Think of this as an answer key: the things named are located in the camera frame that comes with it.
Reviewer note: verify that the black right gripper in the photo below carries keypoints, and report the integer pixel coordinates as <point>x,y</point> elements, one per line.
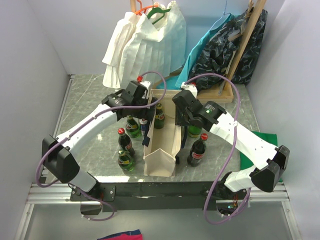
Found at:
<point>178,120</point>

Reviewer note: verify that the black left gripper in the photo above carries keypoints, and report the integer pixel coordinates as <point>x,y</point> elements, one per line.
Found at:
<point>148,114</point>

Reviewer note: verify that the green bottle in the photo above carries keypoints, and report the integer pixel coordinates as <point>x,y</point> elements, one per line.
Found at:
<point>125,160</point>
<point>159,119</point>
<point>132,127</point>
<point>194,131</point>

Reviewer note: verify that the cream canvas tote bag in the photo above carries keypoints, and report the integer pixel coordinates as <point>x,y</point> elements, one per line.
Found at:
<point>163,144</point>

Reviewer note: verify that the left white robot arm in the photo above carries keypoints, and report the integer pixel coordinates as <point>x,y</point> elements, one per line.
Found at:
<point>60,152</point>

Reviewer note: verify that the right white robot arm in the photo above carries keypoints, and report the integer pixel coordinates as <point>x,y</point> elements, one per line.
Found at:
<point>219,122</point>

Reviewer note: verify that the silver beverage can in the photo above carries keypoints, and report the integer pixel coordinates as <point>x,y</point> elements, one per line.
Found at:
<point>143,125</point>

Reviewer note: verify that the teal shirt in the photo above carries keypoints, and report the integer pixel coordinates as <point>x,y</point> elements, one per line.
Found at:
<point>175,82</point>

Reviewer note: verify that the wooden clothes rack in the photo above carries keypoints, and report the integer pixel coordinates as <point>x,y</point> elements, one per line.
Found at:
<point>223,92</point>

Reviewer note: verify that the front right cola bottle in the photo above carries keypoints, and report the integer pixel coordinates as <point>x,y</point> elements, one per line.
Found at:
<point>197,151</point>

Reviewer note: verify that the cola bottle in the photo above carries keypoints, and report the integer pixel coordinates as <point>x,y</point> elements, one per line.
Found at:
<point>125,142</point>
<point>197,151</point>

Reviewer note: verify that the front left cola bottle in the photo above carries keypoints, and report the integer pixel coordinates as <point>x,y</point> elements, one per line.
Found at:
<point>125,142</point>

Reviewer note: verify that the white pleated garment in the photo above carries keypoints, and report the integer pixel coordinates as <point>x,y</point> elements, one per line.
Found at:
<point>141,44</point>

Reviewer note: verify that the dark patterned garment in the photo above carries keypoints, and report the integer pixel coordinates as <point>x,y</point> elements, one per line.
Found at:
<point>218,50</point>

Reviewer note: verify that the green cloth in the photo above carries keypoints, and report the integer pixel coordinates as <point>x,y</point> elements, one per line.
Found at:
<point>268,140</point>

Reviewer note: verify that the orange hanger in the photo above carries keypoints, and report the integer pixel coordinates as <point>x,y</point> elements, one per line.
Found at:
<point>133,5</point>

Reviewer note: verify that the black base beam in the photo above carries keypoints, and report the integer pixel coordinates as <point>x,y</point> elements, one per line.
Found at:
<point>156,195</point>

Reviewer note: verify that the pink and blue cloth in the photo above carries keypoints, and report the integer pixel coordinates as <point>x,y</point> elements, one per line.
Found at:
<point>126,235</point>

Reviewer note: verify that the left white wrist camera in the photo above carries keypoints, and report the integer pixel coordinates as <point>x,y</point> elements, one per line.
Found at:
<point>147,84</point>

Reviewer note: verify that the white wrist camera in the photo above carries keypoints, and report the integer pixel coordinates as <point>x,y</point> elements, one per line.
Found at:
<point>147,84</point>
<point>190,87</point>

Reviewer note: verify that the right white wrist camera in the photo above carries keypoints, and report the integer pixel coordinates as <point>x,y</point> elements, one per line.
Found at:
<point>190,87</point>

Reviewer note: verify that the blue wire hanger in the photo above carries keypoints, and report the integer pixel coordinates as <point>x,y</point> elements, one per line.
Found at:
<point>222,15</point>

